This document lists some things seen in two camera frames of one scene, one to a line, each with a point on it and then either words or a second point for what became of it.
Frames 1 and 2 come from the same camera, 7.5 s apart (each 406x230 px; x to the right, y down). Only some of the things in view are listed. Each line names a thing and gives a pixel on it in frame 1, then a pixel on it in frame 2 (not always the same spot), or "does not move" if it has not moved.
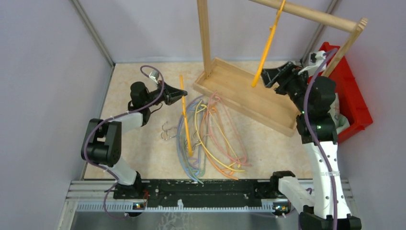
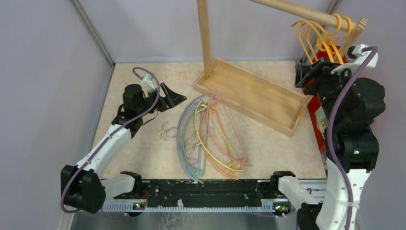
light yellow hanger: [238, 168] does not move
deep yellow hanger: [186, 119] → [333, 45]
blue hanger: [182, 118] does not move
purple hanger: [183, 164] does not move
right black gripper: [289, 70] → [304, 73]
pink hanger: [214, 96] does not move
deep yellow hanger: [267, 44] → [324, 38]
